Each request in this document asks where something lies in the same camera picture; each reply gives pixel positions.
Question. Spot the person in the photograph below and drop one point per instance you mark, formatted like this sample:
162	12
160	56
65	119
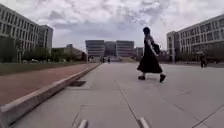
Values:
108	60
102	59
150	56
203	61

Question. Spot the wide building with curved wings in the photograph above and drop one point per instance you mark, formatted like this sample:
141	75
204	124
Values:
110	48

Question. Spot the grey concrete pavement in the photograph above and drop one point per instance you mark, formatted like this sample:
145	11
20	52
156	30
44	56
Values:
110	96

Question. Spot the dark drain grate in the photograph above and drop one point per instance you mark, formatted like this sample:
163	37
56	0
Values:
77	83

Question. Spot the low brown building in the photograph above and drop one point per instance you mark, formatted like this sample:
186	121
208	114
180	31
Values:
68	50

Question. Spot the robot's own part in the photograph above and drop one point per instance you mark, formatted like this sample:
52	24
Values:
82	124
144	123

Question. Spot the grey stone kerb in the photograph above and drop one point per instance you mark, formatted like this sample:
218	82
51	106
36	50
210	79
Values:
43	91

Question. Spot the row of trees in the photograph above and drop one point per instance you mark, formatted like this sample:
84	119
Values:
36	53

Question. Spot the red brick path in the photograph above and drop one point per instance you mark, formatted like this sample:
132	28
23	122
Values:
30	81

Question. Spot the grass strip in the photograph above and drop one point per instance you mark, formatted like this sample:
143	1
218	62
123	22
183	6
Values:
26	67

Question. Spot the grey multi-storey building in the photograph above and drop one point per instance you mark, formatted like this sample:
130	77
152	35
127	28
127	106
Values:
200	36

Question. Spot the long pale multi-storey building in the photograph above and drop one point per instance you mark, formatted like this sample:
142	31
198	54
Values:
23	28

